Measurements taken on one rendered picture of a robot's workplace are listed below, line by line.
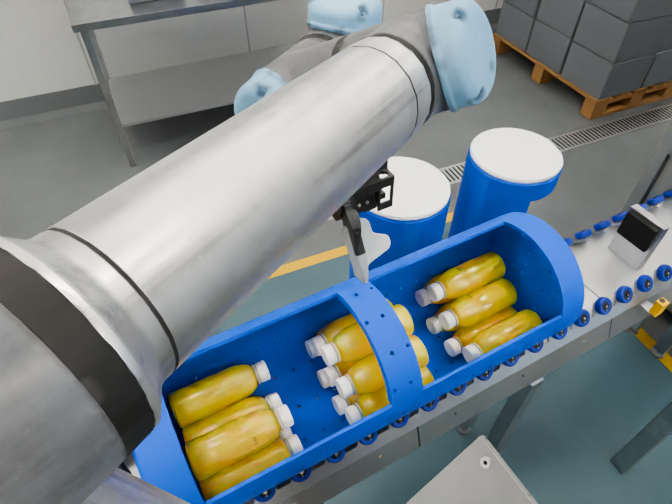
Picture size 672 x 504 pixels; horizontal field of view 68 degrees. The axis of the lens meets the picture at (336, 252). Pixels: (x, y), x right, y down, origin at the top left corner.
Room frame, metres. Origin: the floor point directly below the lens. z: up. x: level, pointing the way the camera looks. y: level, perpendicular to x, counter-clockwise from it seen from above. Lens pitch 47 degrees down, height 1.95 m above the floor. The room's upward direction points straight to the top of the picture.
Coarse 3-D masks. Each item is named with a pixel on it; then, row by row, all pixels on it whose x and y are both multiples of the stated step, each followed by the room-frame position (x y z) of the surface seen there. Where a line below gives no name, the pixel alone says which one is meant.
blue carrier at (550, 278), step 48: (480, 240) 0.85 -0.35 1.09; (528, 240) 0.77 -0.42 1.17; (336, 288) 0.60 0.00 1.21; (384, 288) 0.71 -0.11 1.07; (528, 288) 0.73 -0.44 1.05; (576, 288) 0.63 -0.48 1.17; (240, 336) 0.49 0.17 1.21; (288, 336) 0.60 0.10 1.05; (384, 336) 0.48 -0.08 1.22; (432, 336) 0.66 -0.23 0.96; (528, 336) 0.55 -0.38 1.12; (288, 384) 0.52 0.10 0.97; (432, 384) 0.44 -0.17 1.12; (336, 432) 0.35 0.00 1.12; (144, 480) 0.25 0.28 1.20; (192, 480) 0.26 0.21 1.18
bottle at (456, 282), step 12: (492, 252) 0.77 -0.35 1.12; (468, 264) 0.73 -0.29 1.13; (480, 264) 0.73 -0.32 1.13; (492, 264) 0.73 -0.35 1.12; (504, 264) 0.74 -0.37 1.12; (444, 276) 0.70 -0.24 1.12; (456, 276) 0.70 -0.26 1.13; (468, 276) 0.70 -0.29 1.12; (480, 276) 0.71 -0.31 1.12; (492, 276) 0.71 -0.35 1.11; (444, 288) 0.68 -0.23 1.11; (456, 288) 0.68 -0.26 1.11; (468, 288) 0.68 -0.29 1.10
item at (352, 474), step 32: (576, 256) 0.94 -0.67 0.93; (608, 256) 0.94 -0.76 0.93; (608, 288) 0.83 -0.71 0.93; (640, 320) 0.79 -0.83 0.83; (576, 352) 0.68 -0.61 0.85; (512, 384) 0.58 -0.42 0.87; (448, 416) 0.50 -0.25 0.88; (384, 448) 0.42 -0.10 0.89; (416, 448) 0.44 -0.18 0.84; (288, 480) 0.34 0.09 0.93; (352, 480) 0.37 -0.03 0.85
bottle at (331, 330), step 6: (342, 318) 0.59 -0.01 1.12; (348, 318) 0.59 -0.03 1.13; (354, 318) 0.59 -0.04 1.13; (330, 324) 0.58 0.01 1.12; (336, 324) 0.57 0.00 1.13; (342, 324) 0.57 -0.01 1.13; (348, 324) 0.57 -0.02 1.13; (324, 330) 0.57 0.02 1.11; (330, 330) 0.56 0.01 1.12; (336, 330) 0.56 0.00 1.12; (324, 336) 0.55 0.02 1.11; (330, 336) 0.55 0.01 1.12; (324, 342) 0.54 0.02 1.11
